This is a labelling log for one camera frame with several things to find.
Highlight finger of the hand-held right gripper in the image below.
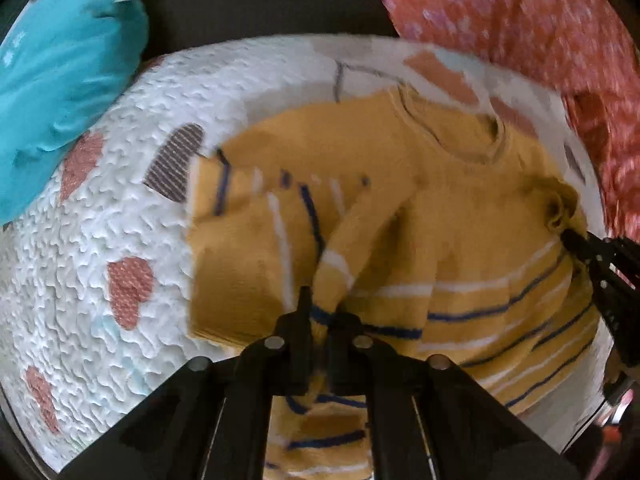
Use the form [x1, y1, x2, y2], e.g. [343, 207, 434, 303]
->
[562, 230, 640, 286]
[582, 260, 640, 361]

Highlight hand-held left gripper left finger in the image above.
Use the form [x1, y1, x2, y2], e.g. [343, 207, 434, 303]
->
[65, 285, 316, 480]

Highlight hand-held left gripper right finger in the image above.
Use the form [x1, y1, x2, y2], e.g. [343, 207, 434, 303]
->
[325, 311, 581, 480]

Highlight yellow striped sweater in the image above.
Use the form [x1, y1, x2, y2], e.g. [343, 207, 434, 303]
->
[186, 85, 601, 480]

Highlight white quilted patchwork bedspread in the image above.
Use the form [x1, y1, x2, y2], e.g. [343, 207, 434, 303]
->
[0, 34, 616, 473]

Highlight dark cloth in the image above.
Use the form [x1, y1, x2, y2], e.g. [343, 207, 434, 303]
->
[120, 0, 401, 66]

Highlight teal cloth garment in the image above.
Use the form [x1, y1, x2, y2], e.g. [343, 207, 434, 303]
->
[0, 0, 151, 226]

